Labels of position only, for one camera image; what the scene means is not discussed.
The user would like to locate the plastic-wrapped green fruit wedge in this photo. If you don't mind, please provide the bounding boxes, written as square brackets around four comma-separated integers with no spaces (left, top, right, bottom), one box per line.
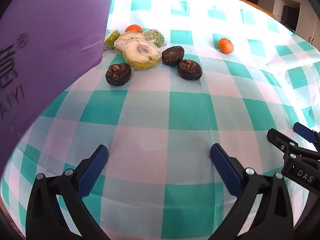
[104,29,121,50]

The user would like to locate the dark television screen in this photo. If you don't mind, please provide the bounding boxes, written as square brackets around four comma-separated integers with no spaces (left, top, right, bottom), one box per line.
[282,5,300,30]

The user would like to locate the teal white checkered tablecloth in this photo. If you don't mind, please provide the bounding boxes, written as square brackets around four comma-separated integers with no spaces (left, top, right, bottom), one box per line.
[0,0,320,240]

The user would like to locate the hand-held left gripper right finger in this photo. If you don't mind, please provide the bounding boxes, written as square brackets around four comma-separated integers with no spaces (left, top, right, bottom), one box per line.
[207,143,295,240]

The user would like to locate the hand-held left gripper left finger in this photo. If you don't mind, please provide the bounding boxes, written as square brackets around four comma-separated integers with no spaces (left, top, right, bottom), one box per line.
[26,144,110,240]

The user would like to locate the dark brown water chestnut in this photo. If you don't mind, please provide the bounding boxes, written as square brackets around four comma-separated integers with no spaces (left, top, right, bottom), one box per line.
[177,59,203,80]
[105,63,132,87]
[161,46,185,66]

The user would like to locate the plastic-wrapped cut yellow fruit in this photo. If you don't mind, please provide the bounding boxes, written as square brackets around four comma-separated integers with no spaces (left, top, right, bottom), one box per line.
[122,38,162,70]

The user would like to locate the white wall cabinets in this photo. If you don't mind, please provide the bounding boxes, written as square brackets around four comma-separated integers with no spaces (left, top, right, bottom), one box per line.
[259,0,320,50]

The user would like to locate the plastic-wrapped pale fruit half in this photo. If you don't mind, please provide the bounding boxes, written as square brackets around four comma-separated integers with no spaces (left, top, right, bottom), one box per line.
[114,31,150,52]

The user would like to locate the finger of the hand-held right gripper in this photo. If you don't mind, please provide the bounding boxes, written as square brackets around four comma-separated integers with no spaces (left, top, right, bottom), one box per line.
[293,122,320,153]
[266,128,302,157]

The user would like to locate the orange tangerine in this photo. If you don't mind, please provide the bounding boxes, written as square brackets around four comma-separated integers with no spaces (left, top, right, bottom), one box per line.
[218,38,234,54]
[125,24,143,33]

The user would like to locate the plastic-wrapped green netted fruit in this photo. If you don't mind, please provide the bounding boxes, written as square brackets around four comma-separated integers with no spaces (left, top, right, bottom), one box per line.
[143,29,165,47]

